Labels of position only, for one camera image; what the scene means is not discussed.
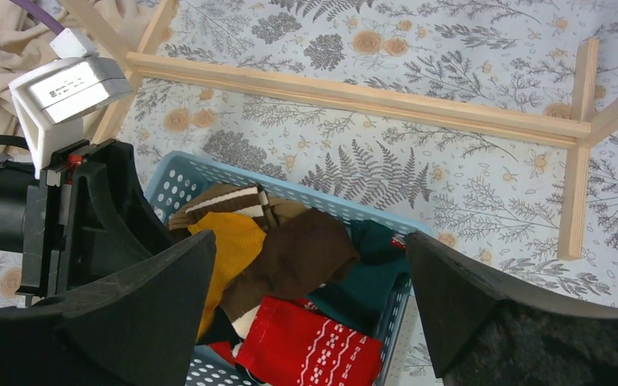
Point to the red patterned sock pair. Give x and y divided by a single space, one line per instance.
290 345

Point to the mustard yellow sock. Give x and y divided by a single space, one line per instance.
239 240

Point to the beige crumpled cloth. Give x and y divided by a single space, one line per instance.
25 46

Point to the light blue plastic basket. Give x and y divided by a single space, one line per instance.
181 177

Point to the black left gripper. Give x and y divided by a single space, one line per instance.
86 217

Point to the wooden drying rack frame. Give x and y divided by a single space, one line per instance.
585 128

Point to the brown striped sock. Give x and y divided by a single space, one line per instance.
268 211

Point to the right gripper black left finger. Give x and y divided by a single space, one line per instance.
137 326

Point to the dark teal sock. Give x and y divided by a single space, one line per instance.
359 300

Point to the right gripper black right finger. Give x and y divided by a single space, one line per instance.
485 327

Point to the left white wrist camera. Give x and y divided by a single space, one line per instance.
51 100

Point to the dark brown sock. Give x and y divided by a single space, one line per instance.
297 257

